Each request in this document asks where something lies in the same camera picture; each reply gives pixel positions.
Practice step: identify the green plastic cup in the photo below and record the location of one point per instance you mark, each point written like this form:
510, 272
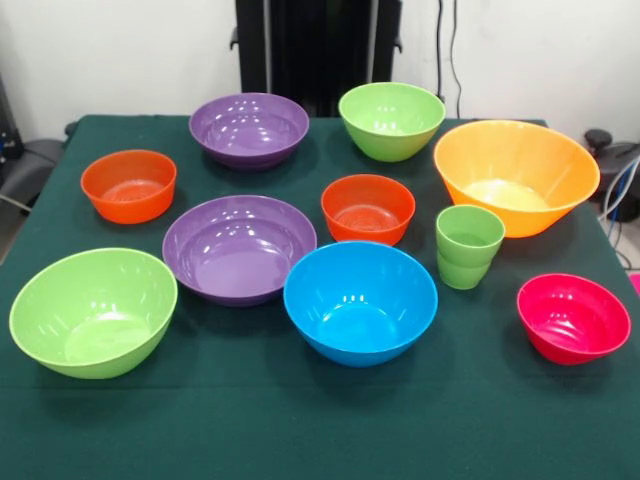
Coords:
462, 277
470, 247

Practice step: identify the green plastic bowl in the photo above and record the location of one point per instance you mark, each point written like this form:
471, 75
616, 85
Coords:
390, 145
95, 320

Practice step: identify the orange-red plastic bowl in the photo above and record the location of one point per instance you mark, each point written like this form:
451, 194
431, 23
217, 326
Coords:
130, 205
367, 220

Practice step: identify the black pedestal foot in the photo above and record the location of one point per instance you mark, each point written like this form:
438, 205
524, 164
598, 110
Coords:
35, 165
620, 165

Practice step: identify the pink plastic bowl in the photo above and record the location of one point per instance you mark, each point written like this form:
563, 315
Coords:
570, 325

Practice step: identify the large orange plastic bowl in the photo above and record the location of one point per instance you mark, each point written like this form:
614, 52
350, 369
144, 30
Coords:
520, 165

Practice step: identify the blue plastic bowl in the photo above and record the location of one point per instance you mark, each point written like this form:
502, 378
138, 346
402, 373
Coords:
360, 320

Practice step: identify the purple plastic bowl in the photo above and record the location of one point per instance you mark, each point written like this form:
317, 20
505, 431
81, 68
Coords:
250, 145
235, 260

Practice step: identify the dark green tablecloth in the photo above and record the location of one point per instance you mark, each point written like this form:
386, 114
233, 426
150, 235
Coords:
320, 425

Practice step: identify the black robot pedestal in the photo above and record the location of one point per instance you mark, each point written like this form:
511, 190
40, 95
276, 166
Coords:
310, 50

